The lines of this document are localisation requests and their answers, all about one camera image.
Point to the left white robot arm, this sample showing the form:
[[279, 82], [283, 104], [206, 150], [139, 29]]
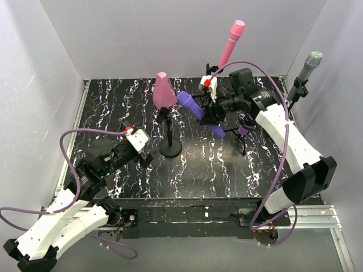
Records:
[[43, 244]]

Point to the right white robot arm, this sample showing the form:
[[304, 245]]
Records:
[[312, 172]]

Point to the purple plastic microphone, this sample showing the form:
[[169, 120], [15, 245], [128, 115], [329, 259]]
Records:
[[186, 101]]

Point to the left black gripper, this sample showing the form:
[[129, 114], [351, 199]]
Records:
[[139, 154]]

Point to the black clip mic stand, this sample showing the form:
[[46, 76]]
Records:
[[171, 147]]

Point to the pink microphone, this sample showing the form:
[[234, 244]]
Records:
[[234, 35]]

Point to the silver microphone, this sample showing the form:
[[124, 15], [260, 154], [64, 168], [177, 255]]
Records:
[[312, 61]]

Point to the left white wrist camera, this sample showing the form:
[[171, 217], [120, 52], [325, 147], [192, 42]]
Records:
[[138, 138]]

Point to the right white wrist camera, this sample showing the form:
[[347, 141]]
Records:
[[208, 84]]

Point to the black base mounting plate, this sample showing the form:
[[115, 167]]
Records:
[[186, 217]]

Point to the black folding tripod stand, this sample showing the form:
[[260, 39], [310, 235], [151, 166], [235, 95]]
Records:
[[210, 70]]

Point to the black round-base mic stand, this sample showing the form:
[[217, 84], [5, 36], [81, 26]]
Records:
[[297, 91]]

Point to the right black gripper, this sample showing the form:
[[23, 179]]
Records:
[[210, 110]]

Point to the pink metronome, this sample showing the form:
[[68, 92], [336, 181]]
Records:
[[163, 94]]

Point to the purple glitter microphone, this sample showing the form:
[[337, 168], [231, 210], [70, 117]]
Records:
[[246, 124]]

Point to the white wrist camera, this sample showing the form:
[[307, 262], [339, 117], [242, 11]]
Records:
[[208, 84], [138, 138]]

